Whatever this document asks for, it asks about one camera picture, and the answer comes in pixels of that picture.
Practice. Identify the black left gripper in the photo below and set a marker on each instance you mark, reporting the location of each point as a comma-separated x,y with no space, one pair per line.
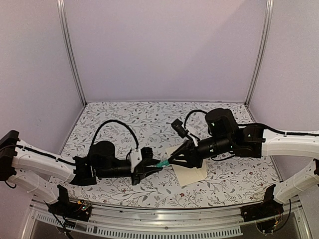
142,171

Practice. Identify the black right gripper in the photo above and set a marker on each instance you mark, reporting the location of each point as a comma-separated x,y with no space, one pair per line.
191,163

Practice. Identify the green white glue stick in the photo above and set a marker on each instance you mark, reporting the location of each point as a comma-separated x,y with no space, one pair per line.
163,164

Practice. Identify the cream envelope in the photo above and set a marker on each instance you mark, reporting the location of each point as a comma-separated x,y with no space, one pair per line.
187,176

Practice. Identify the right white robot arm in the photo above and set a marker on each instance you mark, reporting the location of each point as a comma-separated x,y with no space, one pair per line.
294,145

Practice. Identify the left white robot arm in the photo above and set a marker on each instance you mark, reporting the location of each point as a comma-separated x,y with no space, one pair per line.
21,163

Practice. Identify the floral patterned table mat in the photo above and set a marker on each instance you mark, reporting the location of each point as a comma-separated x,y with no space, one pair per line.
125,124

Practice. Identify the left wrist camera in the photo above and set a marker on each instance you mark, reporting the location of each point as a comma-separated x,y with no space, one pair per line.
139,155

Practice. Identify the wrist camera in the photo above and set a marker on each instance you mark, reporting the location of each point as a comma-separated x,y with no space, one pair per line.
139,155
178,127

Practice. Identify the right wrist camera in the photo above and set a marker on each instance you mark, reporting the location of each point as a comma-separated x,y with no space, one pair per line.
178,127

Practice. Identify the front aluminium rail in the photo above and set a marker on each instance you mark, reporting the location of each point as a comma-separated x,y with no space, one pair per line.
119,222

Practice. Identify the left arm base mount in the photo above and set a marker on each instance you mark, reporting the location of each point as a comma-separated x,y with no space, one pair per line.
80,210

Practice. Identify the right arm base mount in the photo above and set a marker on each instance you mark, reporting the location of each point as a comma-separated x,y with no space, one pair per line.
267,208

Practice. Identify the right aluminium frame post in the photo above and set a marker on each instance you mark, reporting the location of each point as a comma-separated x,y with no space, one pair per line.
261,51

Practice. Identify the aluminium frame post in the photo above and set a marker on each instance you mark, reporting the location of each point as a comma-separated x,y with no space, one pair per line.
69,51
261,51

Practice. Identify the left aluminium frame post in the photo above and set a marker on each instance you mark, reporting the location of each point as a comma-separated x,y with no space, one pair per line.
69,51

